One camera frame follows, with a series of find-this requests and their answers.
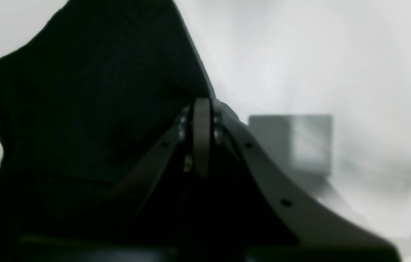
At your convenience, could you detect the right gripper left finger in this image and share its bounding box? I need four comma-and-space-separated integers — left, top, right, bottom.
16, 106, 192, 262

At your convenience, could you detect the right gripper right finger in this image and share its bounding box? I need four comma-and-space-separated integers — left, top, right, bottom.
195, 98, 400, 262

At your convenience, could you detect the black T-shirt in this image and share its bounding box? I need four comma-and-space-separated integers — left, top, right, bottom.
0, 0, 300, 262

